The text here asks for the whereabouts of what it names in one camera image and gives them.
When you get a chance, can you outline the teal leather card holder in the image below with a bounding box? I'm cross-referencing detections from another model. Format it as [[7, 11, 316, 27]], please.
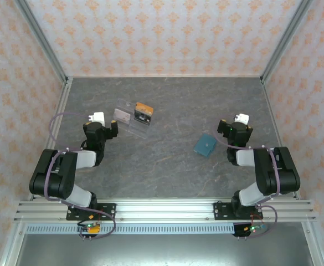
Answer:
[[193, 133, 218, 159]]

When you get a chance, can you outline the pale pink card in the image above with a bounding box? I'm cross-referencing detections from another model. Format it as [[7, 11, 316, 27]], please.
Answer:
[[114, 108, 132, 124]]

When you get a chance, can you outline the black card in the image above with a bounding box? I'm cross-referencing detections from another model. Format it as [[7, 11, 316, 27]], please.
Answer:
[[133, 109, 152, 123]]

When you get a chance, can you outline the orange card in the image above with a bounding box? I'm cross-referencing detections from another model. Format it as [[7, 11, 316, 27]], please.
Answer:
[[135, 102, 155, 117]]

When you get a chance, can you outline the grey metal panel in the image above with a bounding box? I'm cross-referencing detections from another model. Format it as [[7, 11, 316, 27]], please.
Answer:
[[14, 234, 317, 266]]

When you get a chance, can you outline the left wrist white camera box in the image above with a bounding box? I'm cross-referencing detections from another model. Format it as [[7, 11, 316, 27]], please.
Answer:
[[91, 111, 106, 126]]

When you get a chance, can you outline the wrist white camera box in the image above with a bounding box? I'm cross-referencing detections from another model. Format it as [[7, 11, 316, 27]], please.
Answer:
[[233, 112, 250, 125], [91, 111, 106, 126]]

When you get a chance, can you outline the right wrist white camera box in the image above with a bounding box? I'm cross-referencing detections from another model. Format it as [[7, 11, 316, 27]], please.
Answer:
[[233, 112, 250, 125]]

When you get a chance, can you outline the aluminium table side rail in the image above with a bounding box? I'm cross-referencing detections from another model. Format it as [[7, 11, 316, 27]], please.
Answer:
[[25, 77, 74, 201], [261, 79, 301, 200]]

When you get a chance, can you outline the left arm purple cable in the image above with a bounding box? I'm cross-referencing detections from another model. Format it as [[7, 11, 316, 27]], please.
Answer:
[[44, 112, 117, 241]]

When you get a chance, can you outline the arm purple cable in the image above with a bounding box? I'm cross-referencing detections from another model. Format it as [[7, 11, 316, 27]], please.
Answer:
[[213, 130, 283, 239], [44, 112, 117, 241]]

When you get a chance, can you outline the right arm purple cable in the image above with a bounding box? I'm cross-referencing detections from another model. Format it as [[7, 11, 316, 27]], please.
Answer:
[[213, 130, 283, 239]]

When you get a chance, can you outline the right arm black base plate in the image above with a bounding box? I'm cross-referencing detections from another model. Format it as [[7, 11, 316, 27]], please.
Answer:
[[213, 202, 263, 221]]

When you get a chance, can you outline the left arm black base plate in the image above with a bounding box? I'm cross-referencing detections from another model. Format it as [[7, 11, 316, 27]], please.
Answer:
[[66, 203, 117, 221]]

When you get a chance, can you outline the aluminium frame post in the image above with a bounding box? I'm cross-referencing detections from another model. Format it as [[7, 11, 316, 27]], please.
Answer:
[[13, 0, 69, 84], [261, 0, 315, 84]]

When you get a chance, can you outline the aluminium mounting rail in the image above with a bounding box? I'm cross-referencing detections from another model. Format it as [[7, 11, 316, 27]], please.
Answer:
[[13, 198, 317, 223]]

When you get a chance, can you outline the grey slotted cable duct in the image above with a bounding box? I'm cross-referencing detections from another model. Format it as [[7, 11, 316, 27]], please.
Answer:
[[25, 224, 304, 236]]

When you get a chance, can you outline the aluminium frame leg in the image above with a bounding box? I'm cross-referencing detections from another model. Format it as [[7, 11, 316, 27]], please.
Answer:
[[0, 221, 27, 266], [301, 221, 324, 266]]

